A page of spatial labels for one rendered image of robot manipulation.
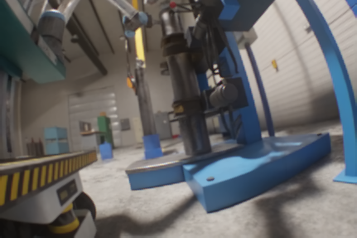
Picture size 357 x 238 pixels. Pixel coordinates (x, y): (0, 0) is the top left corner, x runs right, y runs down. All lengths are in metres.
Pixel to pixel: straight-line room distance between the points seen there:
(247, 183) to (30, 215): 0.69
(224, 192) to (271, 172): 0.23
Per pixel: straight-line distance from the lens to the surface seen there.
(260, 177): 0.74
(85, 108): 13.22
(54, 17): 0.89
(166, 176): 1.12
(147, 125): 2.50
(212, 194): 0.65
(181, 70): 1.29
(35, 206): 0.36
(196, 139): 1.21
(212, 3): 0.95
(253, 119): 1.41
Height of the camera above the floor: 0.34
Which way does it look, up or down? 10 degrees up
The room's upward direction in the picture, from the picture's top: 11 degrees counter-clockwise
